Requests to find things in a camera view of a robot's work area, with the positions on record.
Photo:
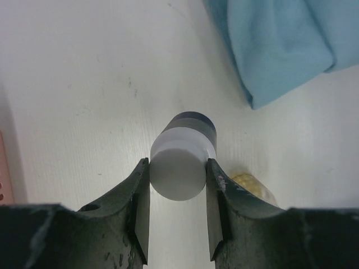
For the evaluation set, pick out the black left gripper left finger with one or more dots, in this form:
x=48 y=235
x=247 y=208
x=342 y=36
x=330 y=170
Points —
x=110 y=232

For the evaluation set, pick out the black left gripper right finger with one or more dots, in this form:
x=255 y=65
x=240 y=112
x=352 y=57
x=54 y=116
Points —
x=247 y=232

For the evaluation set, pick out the white cap dark pill bottle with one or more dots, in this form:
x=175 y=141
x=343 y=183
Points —
x=179 y=155

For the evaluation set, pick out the clear bottle yellow pills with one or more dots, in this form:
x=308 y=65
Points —
x=255 y=187

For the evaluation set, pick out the pink plastic basket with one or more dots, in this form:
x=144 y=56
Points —
x=7 y=197

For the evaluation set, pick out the light blue folded cloth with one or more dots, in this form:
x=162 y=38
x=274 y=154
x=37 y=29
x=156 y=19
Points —
x=276 y=46

